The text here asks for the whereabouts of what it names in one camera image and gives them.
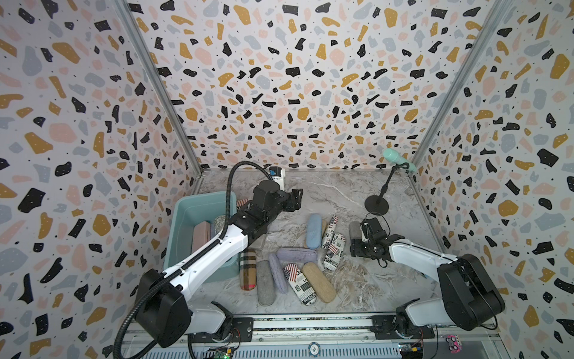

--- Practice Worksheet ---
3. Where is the newspaper flag case front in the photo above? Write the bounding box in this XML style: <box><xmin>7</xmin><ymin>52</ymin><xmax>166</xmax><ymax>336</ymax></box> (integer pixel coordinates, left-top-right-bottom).
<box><xmin>283</xmin><ymin>263</ymin><xmax>317</xmax><ymax>306</ymax></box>

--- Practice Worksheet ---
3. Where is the tan case behind blue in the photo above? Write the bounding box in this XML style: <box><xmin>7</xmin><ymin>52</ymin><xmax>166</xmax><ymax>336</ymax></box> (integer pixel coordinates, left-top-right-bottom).
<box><xmin>321</xmin><ymin>219</ymin><xmax>328</xmax><ymax>236</ymax></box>

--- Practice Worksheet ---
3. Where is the grey felt case front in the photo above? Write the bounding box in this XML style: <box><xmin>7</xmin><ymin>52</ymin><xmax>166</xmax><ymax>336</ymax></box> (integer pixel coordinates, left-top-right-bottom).
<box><xmin>257</xmin><ymin>260</ymin><xmax>277</xmax><ymax>307</ymax></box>

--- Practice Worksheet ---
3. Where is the pink toy car on rail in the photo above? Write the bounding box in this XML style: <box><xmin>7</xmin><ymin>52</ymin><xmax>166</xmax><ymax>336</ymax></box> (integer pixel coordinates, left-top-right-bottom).
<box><xmin>445</xmin><ymin>334</ymin><xmax>462</xmax><ymax>354</ymax></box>

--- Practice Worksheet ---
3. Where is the plaid tartan glasses case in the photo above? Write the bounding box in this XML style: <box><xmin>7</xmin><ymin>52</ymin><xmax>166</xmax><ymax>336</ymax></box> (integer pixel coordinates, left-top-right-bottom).
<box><xmin>239</xmin><ymin>248</ymin><xmax>257</xmax><ymax>291</ymax></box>

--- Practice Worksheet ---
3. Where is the pink glasses case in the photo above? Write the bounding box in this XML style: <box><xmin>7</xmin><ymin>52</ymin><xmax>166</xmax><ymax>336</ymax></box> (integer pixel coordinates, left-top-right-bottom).
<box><xmin>191</xmin><ymin>221</ymin><xmax>212</xmax><ymax>254</ymax></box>

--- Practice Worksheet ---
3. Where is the teal plastic storage box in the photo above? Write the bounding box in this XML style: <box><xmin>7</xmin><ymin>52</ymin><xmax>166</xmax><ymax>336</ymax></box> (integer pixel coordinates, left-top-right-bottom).
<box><xmin>163</xmin><ymin>191</ymin><xmax>240</xmax><ymax>283</ymax></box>

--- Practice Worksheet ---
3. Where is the grey felt case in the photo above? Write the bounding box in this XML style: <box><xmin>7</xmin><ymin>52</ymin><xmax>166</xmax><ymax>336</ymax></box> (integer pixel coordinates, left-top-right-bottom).
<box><xmin>348</xmin><ymin>221</ymin><xmax>363</xmax><ymax>241</ymax></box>
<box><xmin>257</xmin><ymin>260</ymin><xmax>277</xmax><ymax>307</ymax></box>

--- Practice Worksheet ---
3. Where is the light blue felt case right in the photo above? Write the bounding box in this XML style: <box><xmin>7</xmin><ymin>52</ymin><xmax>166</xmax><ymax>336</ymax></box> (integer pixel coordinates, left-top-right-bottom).
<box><xmin>306</xmin><ymin>213</ymin><xmax>323</xmax><ymax>250</ymax></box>

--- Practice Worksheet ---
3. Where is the tan felt case front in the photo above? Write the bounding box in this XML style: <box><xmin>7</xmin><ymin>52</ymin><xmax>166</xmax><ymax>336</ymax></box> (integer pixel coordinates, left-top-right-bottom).
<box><xmin>302</xmin><ymin>262</ymin><xmax>336</xmax><ymax>303</ymax></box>

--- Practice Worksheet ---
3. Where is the purple felt case horizontal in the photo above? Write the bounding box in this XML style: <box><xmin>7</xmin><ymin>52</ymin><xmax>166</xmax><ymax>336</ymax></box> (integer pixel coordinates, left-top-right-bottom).
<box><xmin>276</xmin><ymin>248</ymin><xmax>318</xmax><ymax>263</ymax></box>

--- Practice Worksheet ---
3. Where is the green microphone on black stand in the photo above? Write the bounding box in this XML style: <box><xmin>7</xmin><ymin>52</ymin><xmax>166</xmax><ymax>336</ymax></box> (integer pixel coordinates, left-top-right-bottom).
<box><xmin>365</xmin><ymin>148</ymin><xmax>416</xmax><ymax>215</ymax></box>

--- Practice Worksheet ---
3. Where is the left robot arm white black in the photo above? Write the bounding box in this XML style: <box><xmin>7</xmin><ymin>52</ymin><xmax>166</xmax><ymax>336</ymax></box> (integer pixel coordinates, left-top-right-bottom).
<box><xmin>132</xmin><ymin>180</ymin><xmax>303</xmax><ymax>348</ymax></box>

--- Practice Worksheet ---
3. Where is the newspaper flag case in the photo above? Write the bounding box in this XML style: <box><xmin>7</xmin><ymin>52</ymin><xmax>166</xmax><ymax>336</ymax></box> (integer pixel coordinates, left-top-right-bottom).
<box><xmin>283</xmin><ymin>263</ymin><xmax>317</xmax><ymax>306</ymax></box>
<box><xmin>322</xmin><ymin>215</ymin><xmax>339</xmax><ymax>249</ymax></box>
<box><xmin>323</xmin><ymin>233</ymin><xmax>346</xmax><ymax>271</ymax></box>
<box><xmin>236</xmin><ymin>198</ymin><xmax>250</xmax><ymax>210</ymax></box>

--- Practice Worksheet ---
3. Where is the purple felt case diagonal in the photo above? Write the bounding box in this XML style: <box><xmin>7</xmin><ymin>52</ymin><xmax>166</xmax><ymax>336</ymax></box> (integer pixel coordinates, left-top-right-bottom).
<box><xmin>268</xmin><ymin>253</ymin><xmax>289</xmax><ymax>294</ymax></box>

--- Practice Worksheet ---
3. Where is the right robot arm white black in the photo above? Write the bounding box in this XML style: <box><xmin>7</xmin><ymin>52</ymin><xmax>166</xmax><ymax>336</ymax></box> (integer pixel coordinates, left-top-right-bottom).
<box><xmin>349</xmin><ymin>218</ymin><xmax>505</xmax><ymax>337</ymax></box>

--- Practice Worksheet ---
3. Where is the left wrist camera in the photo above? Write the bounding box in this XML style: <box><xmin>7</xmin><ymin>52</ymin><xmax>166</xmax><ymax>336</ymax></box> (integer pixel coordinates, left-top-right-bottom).
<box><xmin>268</xmin><ymin>166</ymin><xmax>286</xmax><ymax>190</ymax></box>

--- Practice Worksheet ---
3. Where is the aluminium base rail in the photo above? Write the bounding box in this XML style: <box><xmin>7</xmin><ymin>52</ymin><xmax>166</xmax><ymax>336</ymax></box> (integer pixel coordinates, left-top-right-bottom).
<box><xmin>145</xmin><ymin>313</ymin><xmax>509</xmax><ymax>358</ymax></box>

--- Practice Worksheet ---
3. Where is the black corrugated cable conduit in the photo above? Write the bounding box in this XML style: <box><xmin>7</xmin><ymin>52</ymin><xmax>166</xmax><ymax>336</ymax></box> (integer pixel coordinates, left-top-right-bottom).
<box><xmin>111</xmin><ymin>160</ymin><xmax>274</xmax><ymax>359</ymax></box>

